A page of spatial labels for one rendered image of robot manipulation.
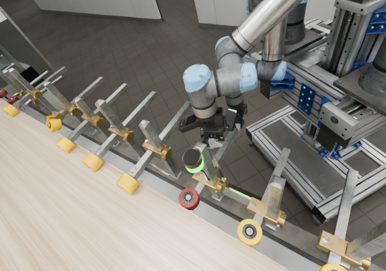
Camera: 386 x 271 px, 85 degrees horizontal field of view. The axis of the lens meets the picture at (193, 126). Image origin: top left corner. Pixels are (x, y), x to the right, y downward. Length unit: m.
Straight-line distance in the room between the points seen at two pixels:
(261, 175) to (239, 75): 1.39
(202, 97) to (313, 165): 1.28
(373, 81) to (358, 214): 1.12
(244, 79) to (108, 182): 0.76
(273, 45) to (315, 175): 1.08
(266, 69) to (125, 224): 0.81
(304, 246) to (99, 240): 0.78
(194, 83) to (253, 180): 1.41
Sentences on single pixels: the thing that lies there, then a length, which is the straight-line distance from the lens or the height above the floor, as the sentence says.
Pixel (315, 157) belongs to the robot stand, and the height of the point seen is 0.21.
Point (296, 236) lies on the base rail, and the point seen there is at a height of 0.70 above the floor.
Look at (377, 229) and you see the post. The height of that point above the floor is 1.06.
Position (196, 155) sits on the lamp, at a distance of 0.66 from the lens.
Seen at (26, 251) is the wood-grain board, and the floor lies 0.90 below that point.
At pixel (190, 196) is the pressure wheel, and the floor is 0.90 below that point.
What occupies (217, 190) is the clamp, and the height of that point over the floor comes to 0.86.
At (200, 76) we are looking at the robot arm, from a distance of 0.55.
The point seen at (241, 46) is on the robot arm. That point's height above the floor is 1.35.
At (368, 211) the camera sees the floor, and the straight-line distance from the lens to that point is 1.93.
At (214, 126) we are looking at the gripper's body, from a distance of 0.70.
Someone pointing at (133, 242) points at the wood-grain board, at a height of 0.90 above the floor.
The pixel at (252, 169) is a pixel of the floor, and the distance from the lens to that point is 1.90.
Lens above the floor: 1.68
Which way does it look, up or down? 48 degrees down
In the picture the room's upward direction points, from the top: 20 degrees counter-clockwise
